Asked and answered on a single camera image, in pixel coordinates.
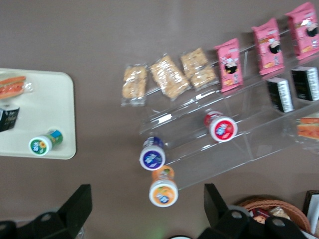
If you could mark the clear acrylic stepped stand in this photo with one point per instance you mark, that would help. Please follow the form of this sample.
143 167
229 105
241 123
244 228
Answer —
211 159

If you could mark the orange gum bottle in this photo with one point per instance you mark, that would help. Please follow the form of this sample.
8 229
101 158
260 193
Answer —
163 194

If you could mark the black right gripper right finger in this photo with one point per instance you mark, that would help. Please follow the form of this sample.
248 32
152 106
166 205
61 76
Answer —
219 214

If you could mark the white rectangular bin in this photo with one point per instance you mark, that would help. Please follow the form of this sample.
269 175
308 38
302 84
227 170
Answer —
314 214

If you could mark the red gum bottle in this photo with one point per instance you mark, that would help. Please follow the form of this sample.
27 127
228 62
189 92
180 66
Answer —
223 129

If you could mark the small black box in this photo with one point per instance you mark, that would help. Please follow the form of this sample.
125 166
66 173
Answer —
305 83
8 118
280 94

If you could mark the clear-wrapped peanut brittle bar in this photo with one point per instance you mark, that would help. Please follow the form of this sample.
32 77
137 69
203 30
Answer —
199 68
169 79
134 84

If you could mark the blue gum bottle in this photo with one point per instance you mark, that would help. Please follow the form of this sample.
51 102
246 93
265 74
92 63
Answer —
152 157

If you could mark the pink snack packet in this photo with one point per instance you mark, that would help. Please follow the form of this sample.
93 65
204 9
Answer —
230 66
270 47
305 30

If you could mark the red cookie box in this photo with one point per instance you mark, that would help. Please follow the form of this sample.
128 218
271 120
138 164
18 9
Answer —
259 216

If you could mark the green gum bottle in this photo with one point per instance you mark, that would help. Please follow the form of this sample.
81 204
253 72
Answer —
41 146

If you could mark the round brown wicker basket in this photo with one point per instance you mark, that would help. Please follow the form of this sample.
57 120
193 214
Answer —
296 211

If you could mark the cream plastic tray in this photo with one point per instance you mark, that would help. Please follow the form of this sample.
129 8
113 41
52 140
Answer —
49 104

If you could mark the clear bag beige snacks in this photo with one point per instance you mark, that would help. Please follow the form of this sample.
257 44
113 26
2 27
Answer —
279 212

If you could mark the wrapped triangle sandwich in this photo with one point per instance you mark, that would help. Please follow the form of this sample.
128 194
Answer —
12 87
309 128

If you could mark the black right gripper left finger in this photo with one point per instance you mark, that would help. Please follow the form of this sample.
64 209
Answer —
74 209

